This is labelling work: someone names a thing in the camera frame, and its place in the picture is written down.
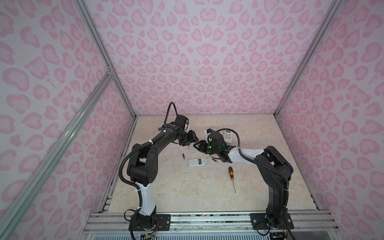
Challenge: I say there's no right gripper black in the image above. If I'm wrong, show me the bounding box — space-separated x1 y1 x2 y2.
192 140 221 155

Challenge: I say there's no red white remote control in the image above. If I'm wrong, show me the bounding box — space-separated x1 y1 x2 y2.
188 158 210 168

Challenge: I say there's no orange black screwdriver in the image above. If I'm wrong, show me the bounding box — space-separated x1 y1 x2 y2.
228 167 237 193

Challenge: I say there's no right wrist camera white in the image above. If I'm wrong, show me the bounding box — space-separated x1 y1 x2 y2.
205 129 215 142

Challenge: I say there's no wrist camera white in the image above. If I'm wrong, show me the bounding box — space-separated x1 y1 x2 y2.
174 115 189 131
205 129 215 142

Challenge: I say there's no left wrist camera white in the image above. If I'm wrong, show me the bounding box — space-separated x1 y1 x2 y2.
174 115 189 131

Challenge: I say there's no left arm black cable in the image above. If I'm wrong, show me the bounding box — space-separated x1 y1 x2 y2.
163 101 179 127

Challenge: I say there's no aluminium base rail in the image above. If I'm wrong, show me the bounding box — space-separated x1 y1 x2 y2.
81 211 343 240

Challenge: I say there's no aluminium left corner post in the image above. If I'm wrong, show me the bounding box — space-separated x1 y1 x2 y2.
73 0 137 120

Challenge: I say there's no aluminium corner post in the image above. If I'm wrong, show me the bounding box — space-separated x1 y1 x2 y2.
274 0 344 118
73 0 137 120

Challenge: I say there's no aluminium right corner post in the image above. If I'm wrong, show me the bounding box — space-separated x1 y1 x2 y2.
274 0 344 118

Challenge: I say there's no aluminium diagonal frame bar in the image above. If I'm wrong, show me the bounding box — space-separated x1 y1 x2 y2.
1 73 115 240

